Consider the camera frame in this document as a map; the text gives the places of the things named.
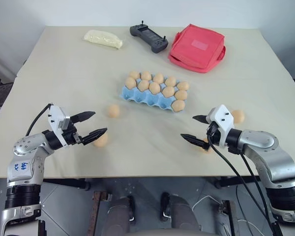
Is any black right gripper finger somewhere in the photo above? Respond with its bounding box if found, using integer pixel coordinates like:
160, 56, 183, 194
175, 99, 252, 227
192, 114, 207, 124
180, 133, 209, 149

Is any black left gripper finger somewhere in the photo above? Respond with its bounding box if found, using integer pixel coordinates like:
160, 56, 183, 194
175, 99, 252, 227
82, 127, 108, 146
73, 111, 97, 123

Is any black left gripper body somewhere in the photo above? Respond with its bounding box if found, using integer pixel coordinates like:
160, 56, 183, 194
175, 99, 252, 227
62, 114, 86, 146

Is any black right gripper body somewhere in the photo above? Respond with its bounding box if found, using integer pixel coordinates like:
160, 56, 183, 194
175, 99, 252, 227
204, 115, 221, 150

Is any blue egg tray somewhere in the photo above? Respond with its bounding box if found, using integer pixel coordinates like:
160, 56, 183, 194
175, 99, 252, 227
119, 78, 187, 114

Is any rusty metal bar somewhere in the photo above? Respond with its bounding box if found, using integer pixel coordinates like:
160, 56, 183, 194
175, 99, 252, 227
221, 200, 239, 236
92, 191, 102, 223

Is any red fabric bag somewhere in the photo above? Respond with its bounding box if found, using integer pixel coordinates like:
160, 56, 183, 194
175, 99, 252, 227
167, 24, 227, 74

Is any dark grey rounded shape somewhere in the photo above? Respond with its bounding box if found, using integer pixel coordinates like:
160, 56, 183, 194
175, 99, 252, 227
105, 195, 136, 236
161, 193, 202, 236

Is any clear bag of white grains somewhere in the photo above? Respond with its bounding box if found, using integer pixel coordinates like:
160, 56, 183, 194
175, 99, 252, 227
83, 29, 125, 51

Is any black handheld remote controller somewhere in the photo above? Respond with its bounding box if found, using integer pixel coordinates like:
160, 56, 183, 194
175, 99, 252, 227
129, 21, 169, 54

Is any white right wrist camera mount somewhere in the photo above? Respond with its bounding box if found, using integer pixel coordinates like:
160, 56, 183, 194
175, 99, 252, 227
206, 104, 236, 148

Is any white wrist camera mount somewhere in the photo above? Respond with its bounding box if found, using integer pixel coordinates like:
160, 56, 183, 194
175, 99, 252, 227
206, 104, 236, 148
47, 105, 72, 149

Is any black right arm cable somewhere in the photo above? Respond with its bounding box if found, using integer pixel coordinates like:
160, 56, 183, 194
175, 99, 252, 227
239, 152, 273, 220
206, 124, 285, 236

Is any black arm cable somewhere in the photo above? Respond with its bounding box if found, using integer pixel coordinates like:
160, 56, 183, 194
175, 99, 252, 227
206, 124, 285, 236
26, 103, 52, 137
239, 152, 273, 220

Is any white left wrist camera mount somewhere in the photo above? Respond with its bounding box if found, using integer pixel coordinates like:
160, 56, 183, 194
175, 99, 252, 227
47, 105, 72, 149

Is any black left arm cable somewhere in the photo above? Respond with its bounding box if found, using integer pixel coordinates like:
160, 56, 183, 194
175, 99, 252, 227
26, 103, 52, 137

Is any black table frame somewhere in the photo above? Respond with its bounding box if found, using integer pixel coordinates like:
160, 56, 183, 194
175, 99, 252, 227
43, 176, 261, 191

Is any white floor cable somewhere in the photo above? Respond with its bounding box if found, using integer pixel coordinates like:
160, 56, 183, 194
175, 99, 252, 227
191, 195, 249, 236

